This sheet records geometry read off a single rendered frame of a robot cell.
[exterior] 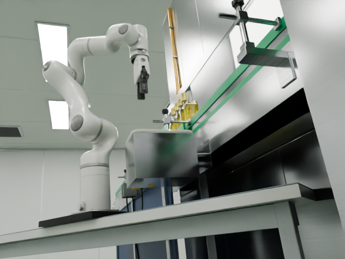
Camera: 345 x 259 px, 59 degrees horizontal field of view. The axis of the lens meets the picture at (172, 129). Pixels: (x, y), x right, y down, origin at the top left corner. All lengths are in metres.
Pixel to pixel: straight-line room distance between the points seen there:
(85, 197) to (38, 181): 6.06
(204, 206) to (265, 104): 0.32
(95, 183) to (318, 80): 0.98
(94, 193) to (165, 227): 0.36
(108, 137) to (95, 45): 0.44
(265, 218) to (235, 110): 0.32
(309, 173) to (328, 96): 0.60
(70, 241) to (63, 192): 5.92
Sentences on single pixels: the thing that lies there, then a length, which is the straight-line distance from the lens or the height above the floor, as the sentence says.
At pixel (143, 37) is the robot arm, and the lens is 1.37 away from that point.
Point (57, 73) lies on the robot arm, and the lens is 1.53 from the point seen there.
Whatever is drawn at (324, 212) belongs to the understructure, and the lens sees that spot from 0.98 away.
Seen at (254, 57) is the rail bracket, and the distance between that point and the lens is 0.72.
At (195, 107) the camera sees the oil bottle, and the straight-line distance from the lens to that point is 1.42.
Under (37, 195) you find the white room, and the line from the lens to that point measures 7.23.
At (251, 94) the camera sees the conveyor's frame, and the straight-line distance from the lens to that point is 0.87.
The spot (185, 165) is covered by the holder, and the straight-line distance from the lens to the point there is 1.03.
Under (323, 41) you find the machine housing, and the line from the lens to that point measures 0.44.
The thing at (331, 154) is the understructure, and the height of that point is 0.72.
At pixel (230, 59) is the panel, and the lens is 1.38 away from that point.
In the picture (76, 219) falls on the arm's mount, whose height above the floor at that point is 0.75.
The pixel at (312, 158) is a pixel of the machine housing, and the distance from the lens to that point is 0.99.
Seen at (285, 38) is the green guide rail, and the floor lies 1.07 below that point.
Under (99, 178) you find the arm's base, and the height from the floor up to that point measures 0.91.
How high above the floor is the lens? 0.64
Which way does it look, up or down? 20 degrees up
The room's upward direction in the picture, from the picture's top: 6 degrees counter-clockwise
